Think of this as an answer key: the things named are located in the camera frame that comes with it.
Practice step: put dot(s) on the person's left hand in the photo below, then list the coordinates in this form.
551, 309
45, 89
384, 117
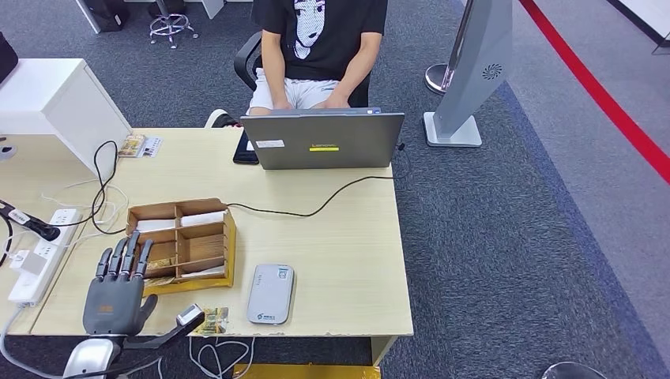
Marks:
335, 101

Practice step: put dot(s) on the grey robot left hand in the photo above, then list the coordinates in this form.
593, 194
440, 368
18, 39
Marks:
115, 306

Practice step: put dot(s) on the person's right hand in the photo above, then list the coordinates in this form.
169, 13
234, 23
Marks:
282, 104

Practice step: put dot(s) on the wooden divided card box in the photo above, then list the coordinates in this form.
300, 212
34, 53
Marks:
204, 246

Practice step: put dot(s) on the white ID card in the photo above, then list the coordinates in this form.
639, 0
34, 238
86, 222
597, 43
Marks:
153, 147

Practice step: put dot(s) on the person's left forearm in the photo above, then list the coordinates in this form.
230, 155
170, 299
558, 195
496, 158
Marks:
356, 73

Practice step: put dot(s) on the person's right forearm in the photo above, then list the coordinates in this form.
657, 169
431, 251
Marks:
275, 78

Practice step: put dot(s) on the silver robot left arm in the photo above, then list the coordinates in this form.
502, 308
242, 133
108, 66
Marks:
89, 358

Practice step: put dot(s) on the person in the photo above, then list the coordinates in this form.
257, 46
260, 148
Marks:
340, 42

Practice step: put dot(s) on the grey card reader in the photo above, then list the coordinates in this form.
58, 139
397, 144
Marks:
269, 294

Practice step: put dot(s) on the grey laptop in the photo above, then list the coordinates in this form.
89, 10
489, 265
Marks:
324, 139

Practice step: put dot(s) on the black smartphone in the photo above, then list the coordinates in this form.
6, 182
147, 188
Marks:
242, 152

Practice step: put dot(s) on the white charger adapter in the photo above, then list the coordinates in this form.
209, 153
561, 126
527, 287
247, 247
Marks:
32, 264

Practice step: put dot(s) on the white power strip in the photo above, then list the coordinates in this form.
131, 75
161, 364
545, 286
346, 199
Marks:
65, 216

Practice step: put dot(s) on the chrome stanchion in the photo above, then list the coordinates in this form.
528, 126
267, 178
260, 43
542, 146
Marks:
437, 78

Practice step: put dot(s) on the black plug with label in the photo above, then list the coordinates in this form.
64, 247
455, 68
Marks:
42, 228

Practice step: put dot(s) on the chrome stool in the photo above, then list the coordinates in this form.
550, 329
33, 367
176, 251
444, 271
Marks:
170, 23

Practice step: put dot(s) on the grey kiosk stand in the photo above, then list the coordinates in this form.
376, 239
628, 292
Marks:
471, 68

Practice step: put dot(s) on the grey round object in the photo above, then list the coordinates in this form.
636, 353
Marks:
5, 150

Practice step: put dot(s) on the black computer case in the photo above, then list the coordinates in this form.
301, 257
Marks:
107, 15

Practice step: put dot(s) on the yellow box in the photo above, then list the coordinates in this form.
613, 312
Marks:
306, 372

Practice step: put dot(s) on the white cabinet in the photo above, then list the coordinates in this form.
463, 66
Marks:
63, 100

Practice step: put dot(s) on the black bag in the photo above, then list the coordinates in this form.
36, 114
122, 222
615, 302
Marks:
5, 56

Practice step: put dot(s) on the dark round rimmed object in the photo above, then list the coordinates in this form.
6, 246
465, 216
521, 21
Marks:
570, 372

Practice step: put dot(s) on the black camera bracket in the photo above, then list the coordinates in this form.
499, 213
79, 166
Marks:
162, 339

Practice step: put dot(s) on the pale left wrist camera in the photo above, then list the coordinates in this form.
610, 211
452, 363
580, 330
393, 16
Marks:
188, 315

